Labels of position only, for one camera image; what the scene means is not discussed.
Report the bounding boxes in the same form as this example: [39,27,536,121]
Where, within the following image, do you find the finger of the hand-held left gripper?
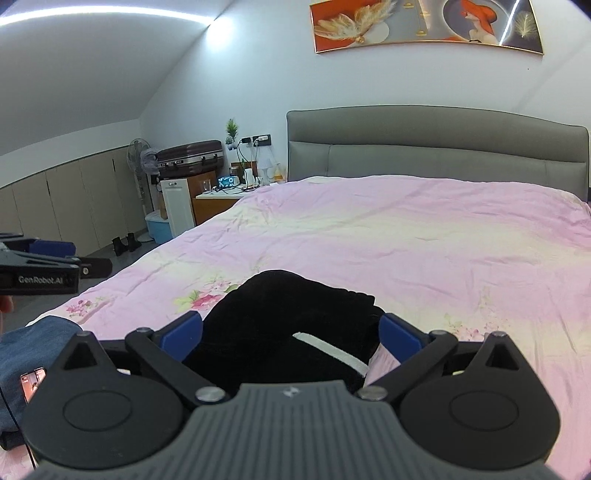
[0,233,77,257]
[76,257,113,280]

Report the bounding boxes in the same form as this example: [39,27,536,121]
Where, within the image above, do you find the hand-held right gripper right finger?
[358,313,527,401]

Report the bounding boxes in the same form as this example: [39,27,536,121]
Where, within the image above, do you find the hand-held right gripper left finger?
[60,310,229,407]

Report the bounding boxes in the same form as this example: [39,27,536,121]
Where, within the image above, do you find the black pants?
[187,270,384,395]

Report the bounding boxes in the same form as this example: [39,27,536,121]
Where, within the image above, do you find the pair of black boots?
[112,233,142,257]

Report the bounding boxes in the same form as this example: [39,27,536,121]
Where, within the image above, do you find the beige wardrobe cabinets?
[0,145,149,259]

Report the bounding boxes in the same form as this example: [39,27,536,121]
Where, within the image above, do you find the person's blue jeans leg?
[0,318,85,450]

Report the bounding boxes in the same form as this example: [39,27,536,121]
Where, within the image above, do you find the blue plastic bin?
[145,212,174,245]

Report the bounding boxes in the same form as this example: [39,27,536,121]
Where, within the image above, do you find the pink floral bed sheet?
[0,174,591,480]

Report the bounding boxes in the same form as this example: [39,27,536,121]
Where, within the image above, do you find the white small cabinet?
[159,178,197,238]

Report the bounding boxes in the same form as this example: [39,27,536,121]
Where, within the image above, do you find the smartphone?
[20,367,48,403]

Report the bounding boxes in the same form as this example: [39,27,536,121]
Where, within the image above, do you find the standing fan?
[126,137,154,244]

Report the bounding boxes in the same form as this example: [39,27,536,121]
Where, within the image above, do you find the wooden nightstand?
[191,184,259,227]

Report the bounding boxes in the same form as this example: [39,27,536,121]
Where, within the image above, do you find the dark brown suitcase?
[154,140,225,180]

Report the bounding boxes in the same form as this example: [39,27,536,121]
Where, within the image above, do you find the grey padded headboard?
[286,105,591,202]

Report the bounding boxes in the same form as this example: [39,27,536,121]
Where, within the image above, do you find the ceiling light strip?
[0,8,225,27]

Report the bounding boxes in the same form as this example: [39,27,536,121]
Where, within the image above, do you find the black cable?
[0,383,35,467]

